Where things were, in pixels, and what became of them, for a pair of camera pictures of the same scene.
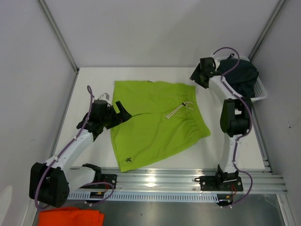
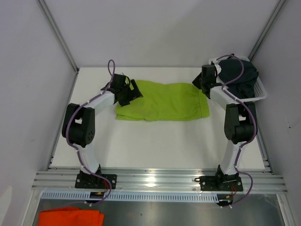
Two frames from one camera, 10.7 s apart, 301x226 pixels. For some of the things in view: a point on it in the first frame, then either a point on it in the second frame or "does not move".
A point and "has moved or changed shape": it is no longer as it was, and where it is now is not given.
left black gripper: [123, 116] → [134, 94]
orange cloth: [70, 216] does not move
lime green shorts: [166, 118] has moved or changed shape
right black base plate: [209, 183] does not move
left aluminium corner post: [57, 31] does not move
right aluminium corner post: [266, 29] does not move
